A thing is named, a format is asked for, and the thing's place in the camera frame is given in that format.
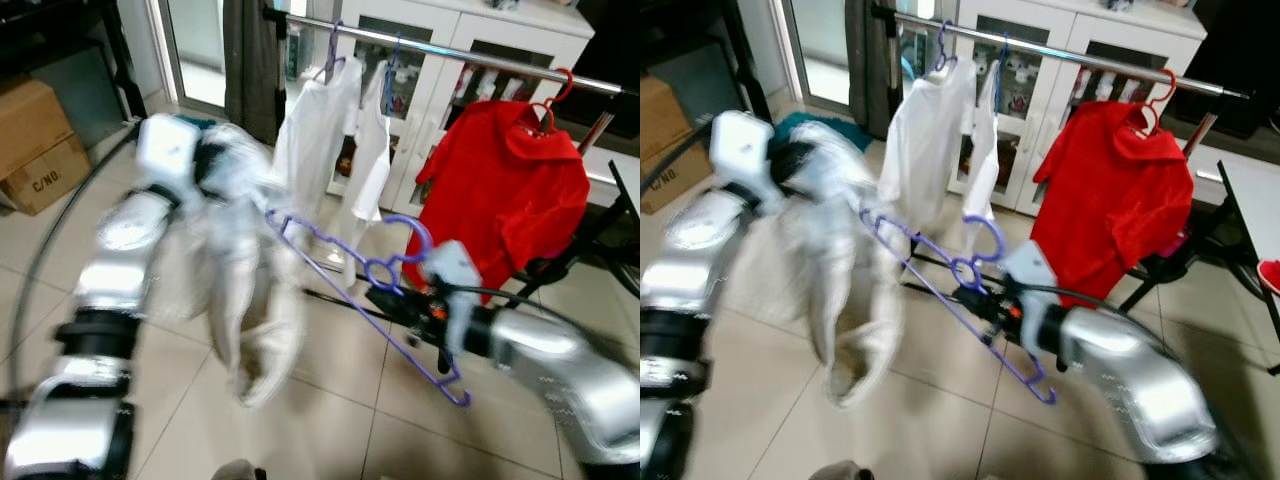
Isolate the purple plastic clothes hanger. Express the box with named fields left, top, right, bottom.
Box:
left=925, top=20, right=959, bottom=79
left=265, top=208, right=473, bottom=409
left=858, top=208, right=1059, bottom=406
left=312, top=20, right=348, bottom=83

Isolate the cream white garment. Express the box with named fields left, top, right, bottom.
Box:
left=730, top=120, right=909, bottom=409
left=150, top=120, right=308, bottom=409

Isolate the blue clothes hanger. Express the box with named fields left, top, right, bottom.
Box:
left=993, top=35, right=1013, bottom=111
left=383, top=35, right=403, bottom=119

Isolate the red clothes hanger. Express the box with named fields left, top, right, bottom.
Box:
left=1135, top=66, right=1181, bottom=137
left=528, top=66, right=578, bottom=137

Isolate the dark grey curtain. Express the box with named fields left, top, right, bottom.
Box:
left=222, top=0, right=293, bottom=147
left=845, top=0, right=903, bottom=141

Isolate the glass sliding door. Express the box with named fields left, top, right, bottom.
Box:
left=780, top=0, right=851, bottom=109
left=150, top=0, right=231, bottom=113

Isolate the white printed t-shirt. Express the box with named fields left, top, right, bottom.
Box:
left=880, top=58, right=978, bottom=229
left=270, top=58, right=364, bottom=219

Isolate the printed cardboard box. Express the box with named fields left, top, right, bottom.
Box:
left=0, top=75, right=94, bottom=217
left=640, top=75, right=715, bottom=215

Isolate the red polo shirt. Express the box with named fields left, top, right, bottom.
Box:
left=1028, top=98, right=1198, bottom=309
left=402, top=98, right=593, bottom=296

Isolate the black metal shelf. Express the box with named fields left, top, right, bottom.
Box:
left=640, top=0, right=776, bottom=116
left=0, top=0, right=149, bottom=121

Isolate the black television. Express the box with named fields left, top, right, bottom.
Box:
left=1163, top=0, right=1280, bottom=139
left=555, top=0, right=641, bottom=139

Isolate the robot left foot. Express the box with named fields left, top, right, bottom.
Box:
left=806, top=458, right=873, bottom=480
left=208, top=458, right=269, bottom=480

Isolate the white glass-door cabinet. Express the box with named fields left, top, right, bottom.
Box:
left=900, top=0, right=1208, bottom=218
left=285, top=0, right=598, bottom=213

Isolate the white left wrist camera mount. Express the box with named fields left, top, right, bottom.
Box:
left=710, top=110, right=779, bottom=196
left=137, top=113, right=208, bottom=196

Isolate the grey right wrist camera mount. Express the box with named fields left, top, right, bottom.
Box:
left=423, top=240, right=488, bottom=356
left=1003, top=240, right=1066, bottom=356

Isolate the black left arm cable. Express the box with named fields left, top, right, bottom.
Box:
left=3, top=122, right=143, bottom=406
left=640, top=120, right=716, bottom=196

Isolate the black clothes rack frame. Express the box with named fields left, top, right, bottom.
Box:
left=300, top=108, right=641, bottom=313
left=905, top=110, right=1251, bottom=313

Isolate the metal clothes rail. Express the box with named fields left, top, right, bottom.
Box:
left=870, top=4, right=1253, bottom=100
left=263, top=6, right=638, bottom=98

